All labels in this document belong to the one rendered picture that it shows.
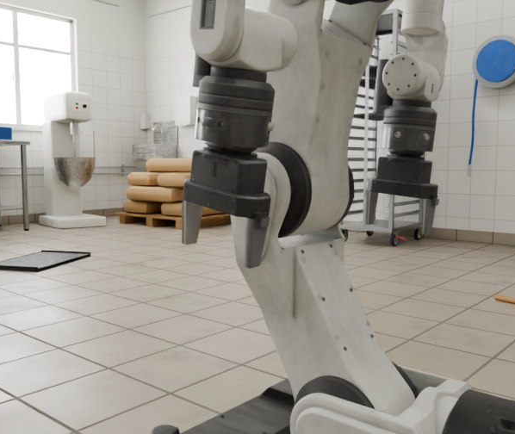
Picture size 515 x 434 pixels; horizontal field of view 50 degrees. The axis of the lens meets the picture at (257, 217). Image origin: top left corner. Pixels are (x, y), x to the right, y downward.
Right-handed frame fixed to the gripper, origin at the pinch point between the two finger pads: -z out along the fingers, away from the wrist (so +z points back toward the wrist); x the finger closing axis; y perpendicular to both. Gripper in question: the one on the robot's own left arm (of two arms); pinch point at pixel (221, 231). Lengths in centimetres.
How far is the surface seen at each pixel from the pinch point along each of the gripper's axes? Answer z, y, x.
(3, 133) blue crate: -50, -216, 490
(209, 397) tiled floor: -67, -57, 48
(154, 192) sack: -95, -326, 390
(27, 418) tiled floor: -71, -18, 75
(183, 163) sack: -62, -352, 378
